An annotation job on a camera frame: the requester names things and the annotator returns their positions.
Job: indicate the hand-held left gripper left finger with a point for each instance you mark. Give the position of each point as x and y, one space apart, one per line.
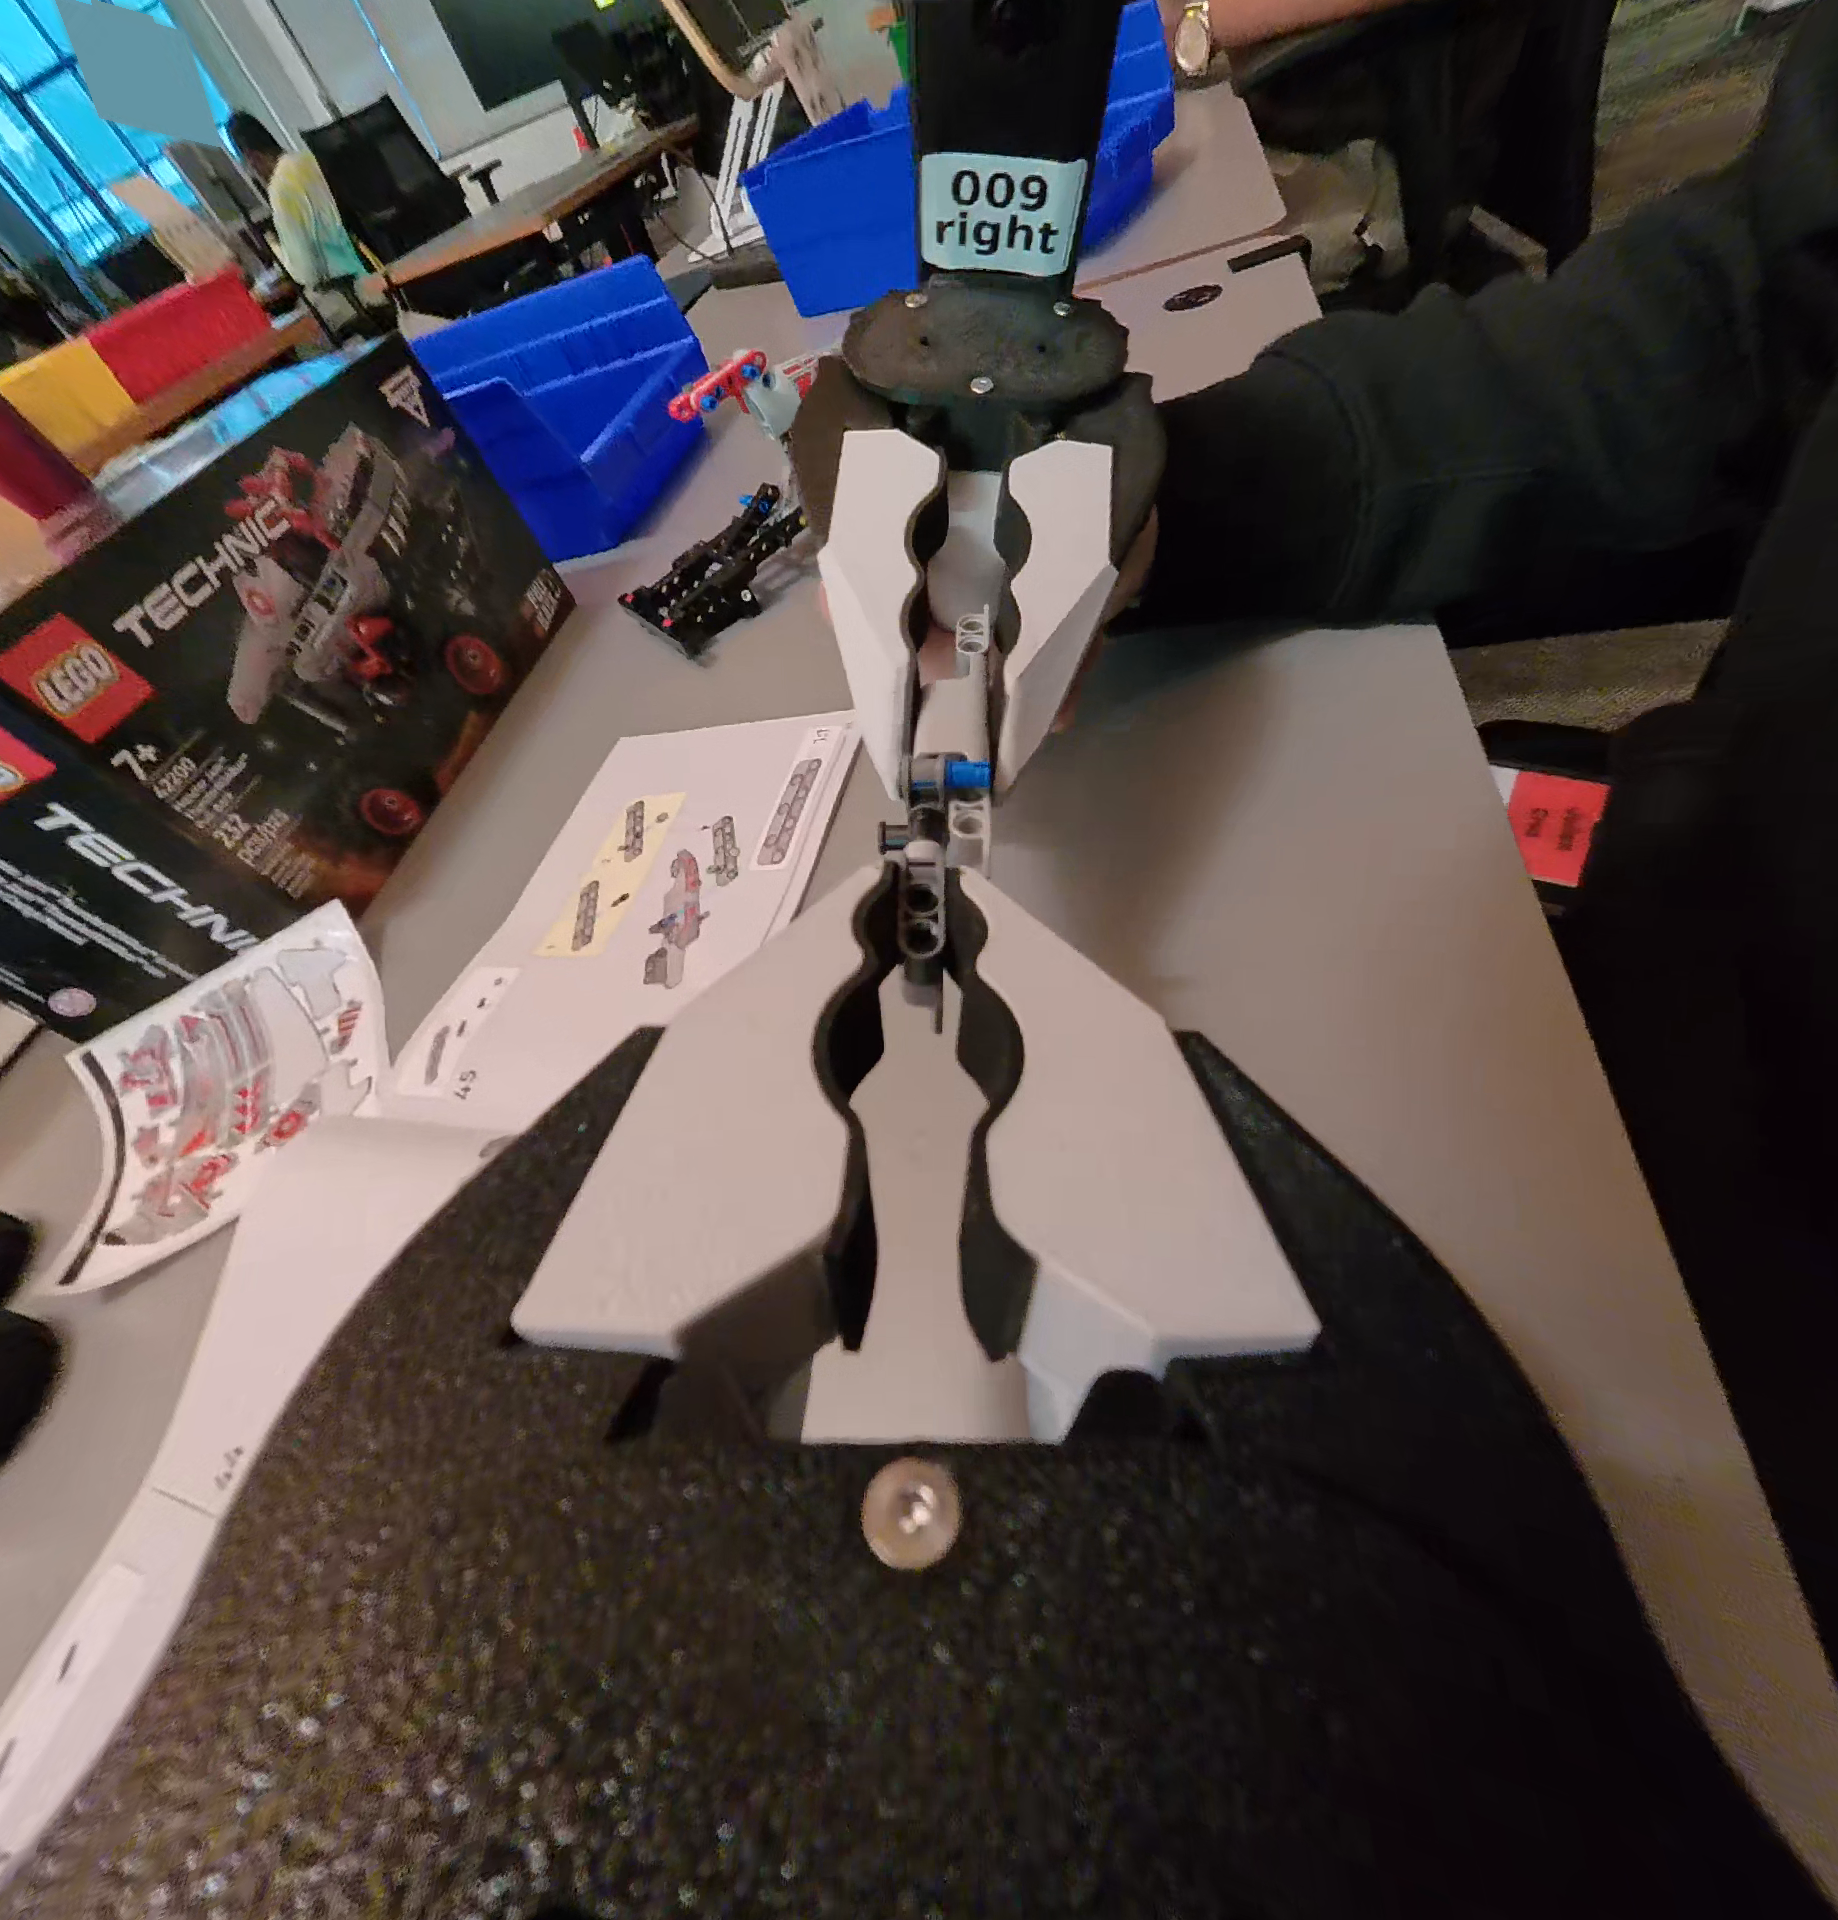
679 1201

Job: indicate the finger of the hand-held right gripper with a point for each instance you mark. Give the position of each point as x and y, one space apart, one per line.
871 584
1069 584

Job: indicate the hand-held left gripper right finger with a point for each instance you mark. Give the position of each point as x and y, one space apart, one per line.
1144 1201

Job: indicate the grey toy brick beam assembly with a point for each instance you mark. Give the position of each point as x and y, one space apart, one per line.
942 841

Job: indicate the another person's forearm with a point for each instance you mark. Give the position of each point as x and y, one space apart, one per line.
1309 18

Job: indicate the person's right forearm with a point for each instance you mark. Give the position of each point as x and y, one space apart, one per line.
1428 450

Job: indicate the grey desk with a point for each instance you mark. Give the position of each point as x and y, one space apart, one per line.
1279 901

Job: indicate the person's right hand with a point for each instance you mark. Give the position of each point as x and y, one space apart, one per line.
1084 692

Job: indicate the partly built toy truck chassis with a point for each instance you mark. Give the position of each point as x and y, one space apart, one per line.
725 571

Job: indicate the blue plastic bin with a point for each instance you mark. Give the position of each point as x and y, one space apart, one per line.
575 405
828 211

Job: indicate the pale side table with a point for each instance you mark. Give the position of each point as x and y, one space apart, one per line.
1205 225

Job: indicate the open instruction booklet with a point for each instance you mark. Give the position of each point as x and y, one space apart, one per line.
709 855

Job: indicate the wooden background table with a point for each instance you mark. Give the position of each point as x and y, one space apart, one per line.
544 203

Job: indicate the toy sticker sheet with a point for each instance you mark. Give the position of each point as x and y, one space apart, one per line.
215 1081

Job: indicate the red label tag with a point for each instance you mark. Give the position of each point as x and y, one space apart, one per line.
1557 825

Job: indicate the black toy building set box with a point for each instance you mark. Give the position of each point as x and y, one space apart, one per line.
258 630

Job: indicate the black office chair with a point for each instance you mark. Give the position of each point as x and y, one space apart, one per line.
386 180

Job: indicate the person's torso in black clothing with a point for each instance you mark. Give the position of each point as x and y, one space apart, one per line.
1758 1050

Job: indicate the red plastic bin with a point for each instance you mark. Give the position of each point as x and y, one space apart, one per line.
184 338

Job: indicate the yellow plastic bin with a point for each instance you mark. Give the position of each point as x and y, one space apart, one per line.
49 392

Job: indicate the dark red bottle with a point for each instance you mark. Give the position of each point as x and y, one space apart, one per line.
18 443

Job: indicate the white metal frame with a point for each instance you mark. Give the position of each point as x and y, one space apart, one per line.
746 164

